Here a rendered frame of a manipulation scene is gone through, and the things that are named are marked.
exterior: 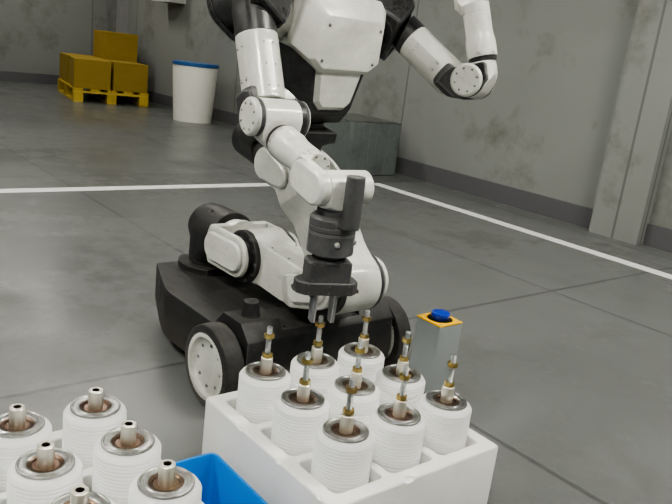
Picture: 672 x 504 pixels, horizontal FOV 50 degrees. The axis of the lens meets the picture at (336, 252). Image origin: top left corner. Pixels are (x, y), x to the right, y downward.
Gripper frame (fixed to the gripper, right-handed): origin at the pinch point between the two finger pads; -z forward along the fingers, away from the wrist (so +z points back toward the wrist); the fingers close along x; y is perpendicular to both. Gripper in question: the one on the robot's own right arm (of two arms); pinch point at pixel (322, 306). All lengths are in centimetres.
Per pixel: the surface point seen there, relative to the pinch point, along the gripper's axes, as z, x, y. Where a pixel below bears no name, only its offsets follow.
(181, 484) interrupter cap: -11.1, 28.4, 38.9
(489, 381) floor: -36, -63, -40
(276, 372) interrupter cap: -11.1, 8.9, 5.4
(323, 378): -12.8, -0.4, 4.7
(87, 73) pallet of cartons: -7, 77, -702
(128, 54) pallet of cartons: 15, 36, -770
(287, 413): -12.1, 9.6, 18.8
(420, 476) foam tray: -18.6, -11.4, 29.1
